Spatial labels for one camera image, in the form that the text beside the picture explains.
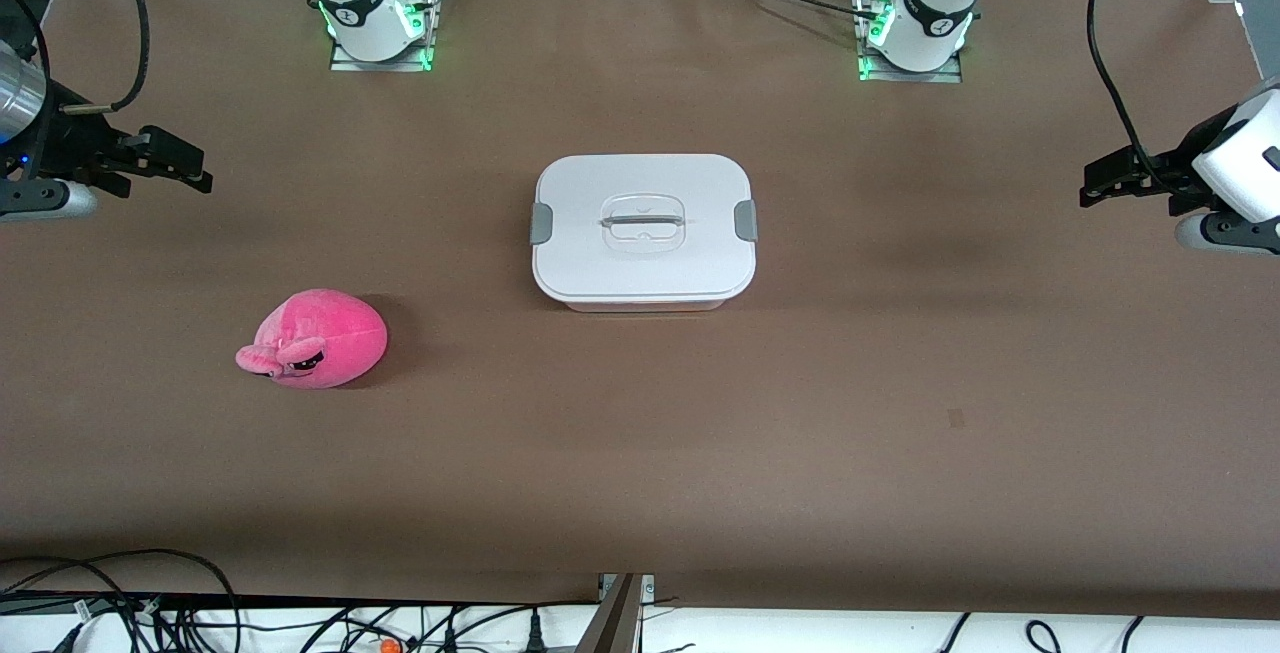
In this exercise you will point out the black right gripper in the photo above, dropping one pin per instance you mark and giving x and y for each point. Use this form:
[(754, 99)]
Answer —
[(70, 146)]

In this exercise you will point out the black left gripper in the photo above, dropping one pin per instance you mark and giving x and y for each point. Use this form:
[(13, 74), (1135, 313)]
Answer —
[(1168, 176)]

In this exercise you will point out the pink plush toy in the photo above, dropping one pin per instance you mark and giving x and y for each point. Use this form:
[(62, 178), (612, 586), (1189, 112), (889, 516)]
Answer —
[(330, 338)]

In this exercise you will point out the translucent pink plastic box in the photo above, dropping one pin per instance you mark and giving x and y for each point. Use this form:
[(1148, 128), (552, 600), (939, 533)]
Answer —
[(640, 306)]

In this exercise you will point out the brown table cover sheet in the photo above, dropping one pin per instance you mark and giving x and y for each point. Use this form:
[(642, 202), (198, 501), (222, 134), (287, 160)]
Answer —
[(640, 483)]

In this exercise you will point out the black power plug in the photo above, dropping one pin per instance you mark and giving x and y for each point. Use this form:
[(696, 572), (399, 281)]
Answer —
[(535, 638)]

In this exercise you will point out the aluminium table leg profile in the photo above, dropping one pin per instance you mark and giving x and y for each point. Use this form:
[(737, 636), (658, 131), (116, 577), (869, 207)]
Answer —
[(615, 623)]

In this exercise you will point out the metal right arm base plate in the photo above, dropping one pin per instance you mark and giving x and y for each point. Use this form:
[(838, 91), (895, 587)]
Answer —
[(345, 61)]

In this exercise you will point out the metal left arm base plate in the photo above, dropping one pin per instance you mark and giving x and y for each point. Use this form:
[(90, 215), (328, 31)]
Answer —
[(945, 76)]

